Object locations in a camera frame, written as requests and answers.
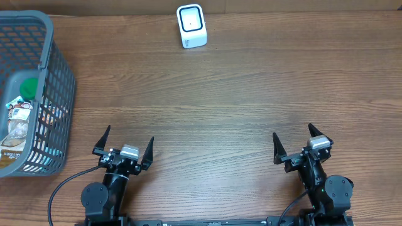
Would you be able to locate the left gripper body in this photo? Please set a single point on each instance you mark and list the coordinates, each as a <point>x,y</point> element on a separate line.
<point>103,160</point>

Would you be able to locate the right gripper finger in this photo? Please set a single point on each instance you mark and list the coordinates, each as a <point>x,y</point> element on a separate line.
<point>314,132</point>
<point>279,151</point>

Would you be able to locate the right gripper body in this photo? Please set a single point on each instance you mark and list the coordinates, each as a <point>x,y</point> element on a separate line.
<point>294,162</point>

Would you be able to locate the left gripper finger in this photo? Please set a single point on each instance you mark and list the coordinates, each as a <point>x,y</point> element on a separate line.
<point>147,159</point>
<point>100,145</point>

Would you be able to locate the orange tissue pack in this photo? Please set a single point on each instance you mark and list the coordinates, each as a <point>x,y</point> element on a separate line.
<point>49,114</point>

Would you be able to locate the beige snack pouch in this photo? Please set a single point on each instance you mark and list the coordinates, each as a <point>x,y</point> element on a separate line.
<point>18,122</point>

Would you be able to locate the green lid jar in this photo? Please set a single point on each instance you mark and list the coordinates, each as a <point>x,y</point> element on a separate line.
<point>28,89</point>

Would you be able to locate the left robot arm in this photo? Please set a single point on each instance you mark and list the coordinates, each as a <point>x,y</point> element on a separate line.
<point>103,201</point>

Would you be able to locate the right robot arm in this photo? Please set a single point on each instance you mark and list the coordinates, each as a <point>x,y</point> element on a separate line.
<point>329,195</point>

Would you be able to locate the white barcode scanner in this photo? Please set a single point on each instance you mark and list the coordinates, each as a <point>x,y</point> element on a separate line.
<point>192,26</point>

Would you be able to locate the grey plastic mesh basket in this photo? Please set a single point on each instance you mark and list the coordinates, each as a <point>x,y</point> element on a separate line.
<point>28,50</point>

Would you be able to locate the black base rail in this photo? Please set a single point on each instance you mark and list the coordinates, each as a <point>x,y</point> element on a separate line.
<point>213,223</point>

